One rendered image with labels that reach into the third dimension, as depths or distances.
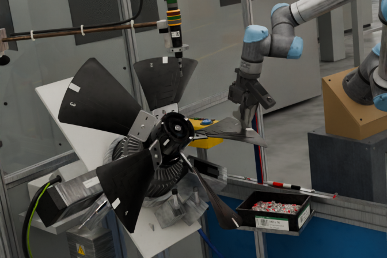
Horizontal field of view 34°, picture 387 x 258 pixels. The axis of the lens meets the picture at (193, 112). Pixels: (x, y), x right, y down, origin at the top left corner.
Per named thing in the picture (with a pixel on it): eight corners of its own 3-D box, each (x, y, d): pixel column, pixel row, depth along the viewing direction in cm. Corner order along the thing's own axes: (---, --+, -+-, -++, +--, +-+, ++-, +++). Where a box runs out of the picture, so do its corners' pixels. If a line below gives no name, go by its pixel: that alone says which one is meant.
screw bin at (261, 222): (236, 227, 221) (235, 208, 219) (255, 207, 235) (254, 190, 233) (297, 234, 210) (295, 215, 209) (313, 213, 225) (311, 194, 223)
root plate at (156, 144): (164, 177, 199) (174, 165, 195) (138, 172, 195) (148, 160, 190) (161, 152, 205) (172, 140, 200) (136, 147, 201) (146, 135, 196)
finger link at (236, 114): (234, 123, 226) (237, 99, 222) (247, 130, 223) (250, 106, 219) (228, 126, 224) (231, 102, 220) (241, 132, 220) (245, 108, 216)
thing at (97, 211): (147, 165, 205) (80, 232, 179) (143, 160, 205) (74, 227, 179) (151, 162, 204) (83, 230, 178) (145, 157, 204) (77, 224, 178)
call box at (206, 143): (178, 148, 263) (175, 123, 261) (195, 140, 270) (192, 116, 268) (208, 152, 253) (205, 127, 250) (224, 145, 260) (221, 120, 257)
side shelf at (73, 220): (19, 221, 245) (18, 214, 244) (93, 188, 270) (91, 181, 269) (56, 235, 229) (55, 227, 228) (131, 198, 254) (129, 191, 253)
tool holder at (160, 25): (159, 53, 202) (155, 22, 199) (163, 49, 209) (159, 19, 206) (187, 50, 200) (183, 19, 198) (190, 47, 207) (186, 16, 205)
